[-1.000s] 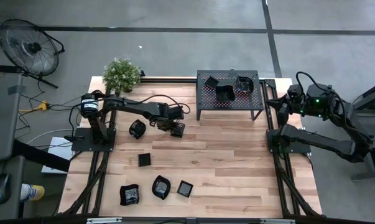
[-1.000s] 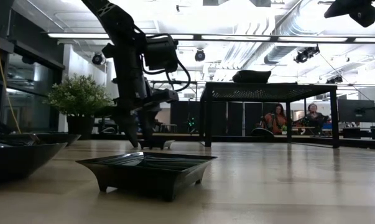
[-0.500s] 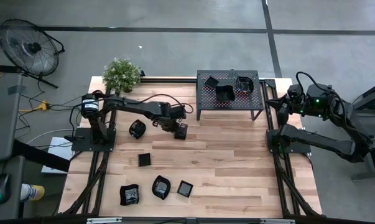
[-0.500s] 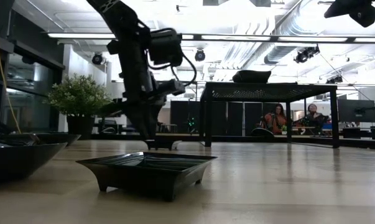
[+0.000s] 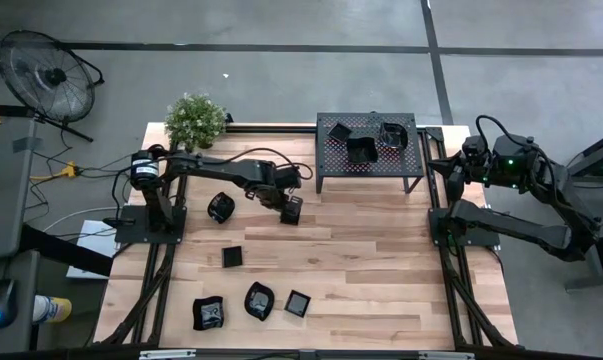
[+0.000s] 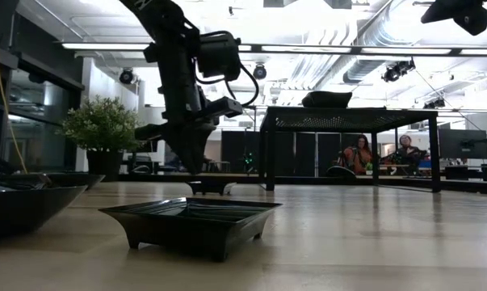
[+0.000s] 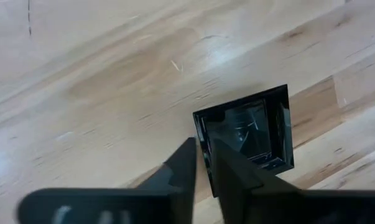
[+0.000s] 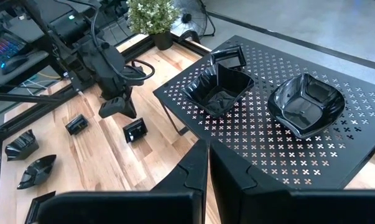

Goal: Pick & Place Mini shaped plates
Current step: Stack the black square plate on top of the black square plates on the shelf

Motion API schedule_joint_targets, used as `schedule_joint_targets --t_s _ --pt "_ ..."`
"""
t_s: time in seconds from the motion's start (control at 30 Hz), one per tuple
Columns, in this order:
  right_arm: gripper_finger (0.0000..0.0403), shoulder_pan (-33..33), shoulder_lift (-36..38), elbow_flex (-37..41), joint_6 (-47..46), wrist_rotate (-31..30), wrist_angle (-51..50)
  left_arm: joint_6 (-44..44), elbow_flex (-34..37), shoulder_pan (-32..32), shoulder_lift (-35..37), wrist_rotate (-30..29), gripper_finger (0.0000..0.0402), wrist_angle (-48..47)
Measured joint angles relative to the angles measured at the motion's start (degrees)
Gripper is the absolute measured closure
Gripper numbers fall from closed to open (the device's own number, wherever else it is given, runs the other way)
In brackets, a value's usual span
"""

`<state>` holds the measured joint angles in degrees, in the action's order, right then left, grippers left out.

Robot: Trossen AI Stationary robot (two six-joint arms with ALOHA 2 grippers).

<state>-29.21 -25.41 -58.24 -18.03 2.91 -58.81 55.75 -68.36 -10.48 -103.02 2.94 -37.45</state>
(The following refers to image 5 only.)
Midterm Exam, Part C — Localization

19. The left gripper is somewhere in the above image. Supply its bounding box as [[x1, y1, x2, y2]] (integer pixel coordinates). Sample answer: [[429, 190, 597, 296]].
[[248, 174, 304, 215]]

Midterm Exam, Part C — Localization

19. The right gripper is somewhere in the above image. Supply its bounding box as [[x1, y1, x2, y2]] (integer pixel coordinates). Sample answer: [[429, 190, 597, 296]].
[[427, 153, 497, 202]]

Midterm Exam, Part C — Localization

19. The black perforated metal shelf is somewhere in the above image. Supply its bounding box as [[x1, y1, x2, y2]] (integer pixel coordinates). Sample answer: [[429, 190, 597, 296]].
[[314, 111, 425, 195]]

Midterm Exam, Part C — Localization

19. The green potted plant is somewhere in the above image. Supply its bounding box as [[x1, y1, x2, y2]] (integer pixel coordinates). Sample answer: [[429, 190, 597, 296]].
[[164, 92, 228, 150]]

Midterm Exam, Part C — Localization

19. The grey equipment stand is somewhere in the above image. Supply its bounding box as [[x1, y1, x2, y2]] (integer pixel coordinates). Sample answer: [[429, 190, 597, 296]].
[[563, 127, 603, 294]]

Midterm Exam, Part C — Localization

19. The yellow power plug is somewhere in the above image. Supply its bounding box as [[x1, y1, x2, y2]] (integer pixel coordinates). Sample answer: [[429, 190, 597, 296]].
[[29, 160, 78, 182]]

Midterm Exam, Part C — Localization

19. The black desk bar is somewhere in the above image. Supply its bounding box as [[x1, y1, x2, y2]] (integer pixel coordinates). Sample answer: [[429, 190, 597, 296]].
[[19, 223, 115, 279]]

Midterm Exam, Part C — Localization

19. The yellow and white can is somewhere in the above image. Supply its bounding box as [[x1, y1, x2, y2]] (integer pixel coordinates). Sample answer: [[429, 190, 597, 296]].
[[32, 294, 73, 325]]

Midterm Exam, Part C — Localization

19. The black floor fan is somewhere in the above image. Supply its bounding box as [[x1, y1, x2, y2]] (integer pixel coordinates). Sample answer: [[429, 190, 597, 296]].
[[0, 29, 105, 144]]

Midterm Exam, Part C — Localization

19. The grey side desk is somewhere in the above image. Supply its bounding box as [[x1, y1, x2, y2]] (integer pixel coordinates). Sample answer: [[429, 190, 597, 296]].
[[0, 115, 42, 354]]

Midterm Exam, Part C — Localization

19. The black computer mouse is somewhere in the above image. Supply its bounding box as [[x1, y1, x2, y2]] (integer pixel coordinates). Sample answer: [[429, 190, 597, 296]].
[[0, 278, 18, 330]]

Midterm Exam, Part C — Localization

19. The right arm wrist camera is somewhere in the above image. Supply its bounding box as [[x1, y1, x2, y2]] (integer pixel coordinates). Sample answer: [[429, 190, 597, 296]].
[[461, 134, 488, 162]]

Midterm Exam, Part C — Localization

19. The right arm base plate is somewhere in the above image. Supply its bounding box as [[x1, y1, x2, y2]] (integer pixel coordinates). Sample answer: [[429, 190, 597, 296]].
[[428, 207, 501, 247]]

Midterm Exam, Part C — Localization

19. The black aluminium table frame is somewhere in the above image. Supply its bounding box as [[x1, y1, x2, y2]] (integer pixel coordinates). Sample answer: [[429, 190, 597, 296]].
[[93, 122, 520, 351]]

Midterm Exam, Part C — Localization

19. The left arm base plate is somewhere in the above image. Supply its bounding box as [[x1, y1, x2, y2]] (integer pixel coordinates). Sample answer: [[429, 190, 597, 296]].
[[114, 205, 187, 245]]

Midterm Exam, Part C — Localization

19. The silver metal bracket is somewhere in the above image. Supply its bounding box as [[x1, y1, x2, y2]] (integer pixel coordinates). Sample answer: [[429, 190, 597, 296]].
[[138, 348, 198, 360], [418, 350, 477, 360]]

